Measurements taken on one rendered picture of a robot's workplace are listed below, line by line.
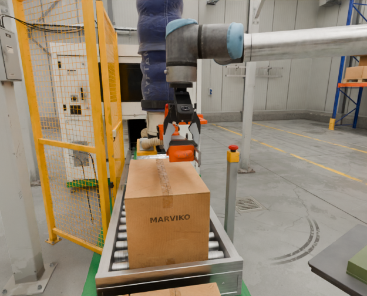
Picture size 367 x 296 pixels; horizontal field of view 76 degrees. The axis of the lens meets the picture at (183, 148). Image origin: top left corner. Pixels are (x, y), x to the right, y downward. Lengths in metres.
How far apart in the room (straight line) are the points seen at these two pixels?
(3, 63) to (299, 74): 11.85
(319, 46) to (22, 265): 2.21
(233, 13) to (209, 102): 3.61
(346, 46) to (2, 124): 1.80
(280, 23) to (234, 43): 11.48
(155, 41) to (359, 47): 0.80
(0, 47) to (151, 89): 0.94
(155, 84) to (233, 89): 9.66
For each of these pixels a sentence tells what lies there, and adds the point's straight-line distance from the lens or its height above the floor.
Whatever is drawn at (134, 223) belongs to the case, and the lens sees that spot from 1.17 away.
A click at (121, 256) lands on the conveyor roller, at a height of 0.54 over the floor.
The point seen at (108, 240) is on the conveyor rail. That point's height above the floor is 0.59.
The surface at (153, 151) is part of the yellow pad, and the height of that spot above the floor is 1.12.
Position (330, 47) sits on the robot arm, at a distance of 0.88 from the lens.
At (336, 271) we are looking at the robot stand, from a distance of 1.17.
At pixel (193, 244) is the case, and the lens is 1.27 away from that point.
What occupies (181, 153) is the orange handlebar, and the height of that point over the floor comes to 1.24.
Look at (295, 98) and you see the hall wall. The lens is 12.57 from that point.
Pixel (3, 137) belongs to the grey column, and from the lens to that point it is 1.88.
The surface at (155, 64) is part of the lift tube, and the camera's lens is 1.22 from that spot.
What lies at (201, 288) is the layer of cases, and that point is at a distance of 1.26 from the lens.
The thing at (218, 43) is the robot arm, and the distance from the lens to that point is 0.69.
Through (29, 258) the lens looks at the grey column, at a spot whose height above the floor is 0.23.
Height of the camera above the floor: 1.43
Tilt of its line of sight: 14 degrees down
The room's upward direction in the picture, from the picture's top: straight up
